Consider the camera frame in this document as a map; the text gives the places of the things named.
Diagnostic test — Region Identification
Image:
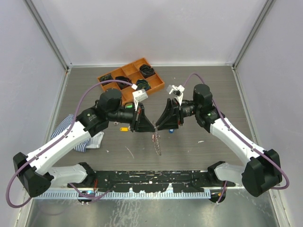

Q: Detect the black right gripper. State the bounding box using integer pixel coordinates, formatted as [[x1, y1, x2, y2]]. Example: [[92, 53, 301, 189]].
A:
[[155, 98, 201, 131]]

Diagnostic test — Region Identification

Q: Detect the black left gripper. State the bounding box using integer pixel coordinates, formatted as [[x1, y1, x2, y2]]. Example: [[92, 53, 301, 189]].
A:
[[107, 102, 155, 132]]

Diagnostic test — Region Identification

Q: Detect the key with yellow tag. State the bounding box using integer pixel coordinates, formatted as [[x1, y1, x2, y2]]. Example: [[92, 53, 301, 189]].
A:
[[120, 127, 129, 132]]

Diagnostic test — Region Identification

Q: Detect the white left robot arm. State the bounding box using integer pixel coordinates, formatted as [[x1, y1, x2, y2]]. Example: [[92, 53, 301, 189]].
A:
[[13, 88, 155, 197]]

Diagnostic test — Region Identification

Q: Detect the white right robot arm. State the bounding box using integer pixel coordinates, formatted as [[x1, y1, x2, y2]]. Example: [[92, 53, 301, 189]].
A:
[[156, 84, 282, 197]]

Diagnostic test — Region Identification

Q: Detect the blue yellow rolled tie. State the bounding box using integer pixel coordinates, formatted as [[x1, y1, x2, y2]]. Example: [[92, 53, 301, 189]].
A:
[[135, 79, 151, 91]]

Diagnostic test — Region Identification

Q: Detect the orange compartment tray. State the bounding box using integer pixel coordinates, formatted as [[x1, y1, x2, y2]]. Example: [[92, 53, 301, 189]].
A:
[[97, 58, 165, 104]]

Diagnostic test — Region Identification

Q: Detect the blue striped cloth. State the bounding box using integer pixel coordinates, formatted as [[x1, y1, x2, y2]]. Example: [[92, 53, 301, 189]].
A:
[[51, 114, 105, 153]]

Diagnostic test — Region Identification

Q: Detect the dark rolled tie far left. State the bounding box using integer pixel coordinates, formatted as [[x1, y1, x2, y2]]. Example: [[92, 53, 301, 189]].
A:
[[98, 73, 113, 82]]

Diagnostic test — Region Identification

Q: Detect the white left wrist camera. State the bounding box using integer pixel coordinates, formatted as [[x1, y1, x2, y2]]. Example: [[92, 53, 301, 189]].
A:
[[132, 89, 148, 111]]

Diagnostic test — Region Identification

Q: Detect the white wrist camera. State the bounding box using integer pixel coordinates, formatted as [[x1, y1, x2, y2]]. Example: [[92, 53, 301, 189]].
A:
[[132, 89, 148, 111], [167, 85, 185, 105]]

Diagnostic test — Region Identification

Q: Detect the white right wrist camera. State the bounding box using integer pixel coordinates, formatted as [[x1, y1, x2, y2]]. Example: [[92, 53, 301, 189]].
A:
[[167, 85, 185, 105]]

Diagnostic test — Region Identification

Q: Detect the black mounting base plate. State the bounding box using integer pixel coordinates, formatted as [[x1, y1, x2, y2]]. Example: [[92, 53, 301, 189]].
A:
[[74, 170, 224, 193]]

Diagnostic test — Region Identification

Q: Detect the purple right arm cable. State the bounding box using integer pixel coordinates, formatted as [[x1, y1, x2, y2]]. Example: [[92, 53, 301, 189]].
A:
[[183, 72, 291, 204]]

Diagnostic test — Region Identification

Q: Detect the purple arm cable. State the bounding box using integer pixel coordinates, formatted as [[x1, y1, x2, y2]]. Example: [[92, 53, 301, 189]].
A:
[[5, 79, 138, 208], [183, 72, 291, 204]]

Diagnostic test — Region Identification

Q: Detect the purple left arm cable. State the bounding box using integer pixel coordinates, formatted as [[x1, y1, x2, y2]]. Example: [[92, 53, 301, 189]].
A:
[[5, 79, 138, 208]]

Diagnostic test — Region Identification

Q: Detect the slotted cable duct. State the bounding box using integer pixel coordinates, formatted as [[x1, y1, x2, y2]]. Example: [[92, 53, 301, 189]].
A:
[[36, 188, 211, 200]]

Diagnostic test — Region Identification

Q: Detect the left aluminium frame post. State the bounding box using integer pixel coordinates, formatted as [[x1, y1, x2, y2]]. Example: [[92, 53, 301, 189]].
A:
[[23, 0, 72, 71]]

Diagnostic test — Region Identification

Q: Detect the aluminium corner post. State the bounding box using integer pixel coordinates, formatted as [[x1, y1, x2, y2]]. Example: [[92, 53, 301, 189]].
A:
[[232, 0, 276, 69]]

